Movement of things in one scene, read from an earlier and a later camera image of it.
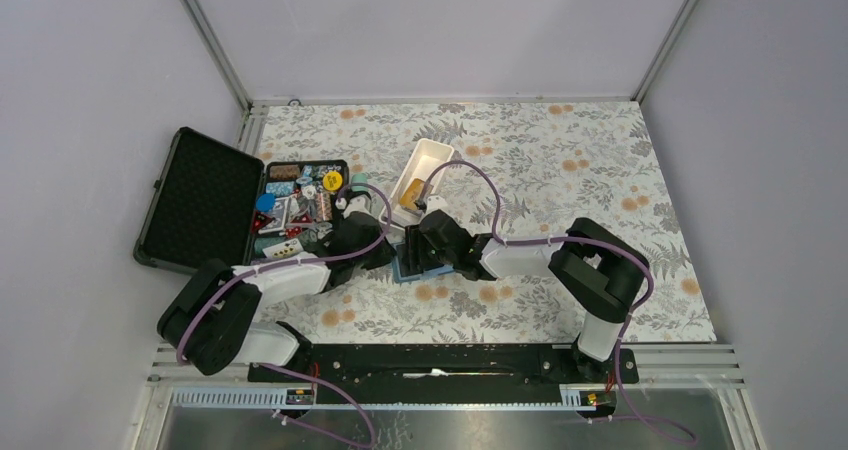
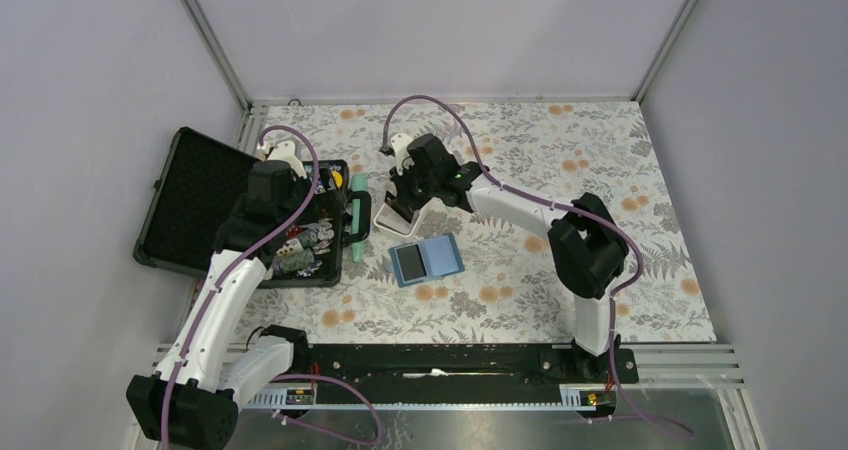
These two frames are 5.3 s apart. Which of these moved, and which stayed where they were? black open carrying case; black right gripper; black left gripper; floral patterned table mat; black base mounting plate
Moved: black right gripper; black left gripper
Stayed: black open carrying case; black base mounting plate; floral patterned table mat
